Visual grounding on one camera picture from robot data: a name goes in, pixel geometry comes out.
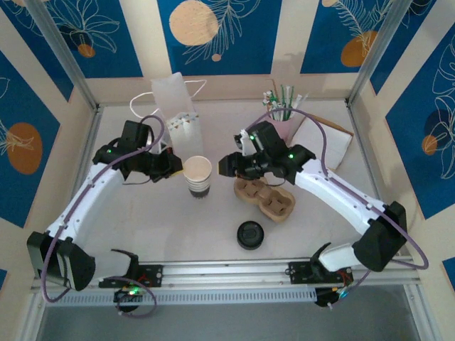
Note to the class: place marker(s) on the white paper napkin stack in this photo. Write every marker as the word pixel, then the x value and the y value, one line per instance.
pixel 320 142

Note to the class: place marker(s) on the black plastic cup lid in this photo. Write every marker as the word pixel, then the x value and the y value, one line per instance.
pixel 250 234

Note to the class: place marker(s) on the brown cardboard napkin tray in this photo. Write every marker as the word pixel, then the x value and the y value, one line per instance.
pixel 347 151

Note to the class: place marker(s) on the aluminium frame post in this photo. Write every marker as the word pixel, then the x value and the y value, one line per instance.
pixel 60 42
pixel 380 46

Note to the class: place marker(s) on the pink straw holder cup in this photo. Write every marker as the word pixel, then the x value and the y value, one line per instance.
pixel 284 128

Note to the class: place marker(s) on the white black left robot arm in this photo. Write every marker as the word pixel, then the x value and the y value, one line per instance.
pixel 81 199

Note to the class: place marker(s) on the green wrapped straw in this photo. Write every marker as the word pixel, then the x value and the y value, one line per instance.
pixel 290 97
pixel 283 99

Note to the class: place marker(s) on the white wrapped straw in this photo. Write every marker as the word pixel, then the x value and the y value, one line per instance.
pixel 300 101
pixel 268 103

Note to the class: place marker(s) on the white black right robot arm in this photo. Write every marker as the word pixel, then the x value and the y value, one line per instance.
pixel 334 192

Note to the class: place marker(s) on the aluminium front rail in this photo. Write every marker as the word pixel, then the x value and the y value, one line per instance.
pixel 227 271

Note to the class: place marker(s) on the black controller board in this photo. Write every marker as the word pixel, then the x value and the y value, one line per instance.
pixel 128 295
pixel 325 300

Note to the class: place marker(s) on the brown wrapped straw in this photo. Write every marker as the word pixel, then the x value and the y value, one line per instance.
pixel 275 90

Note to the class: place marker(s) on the white paper gift bag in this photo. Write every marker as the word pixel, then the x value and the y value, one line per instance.
pixel 185 138

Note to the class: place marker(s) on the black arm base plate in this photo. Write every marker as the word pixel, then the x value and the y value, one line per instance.
pixel 153 275
pixel 300 271

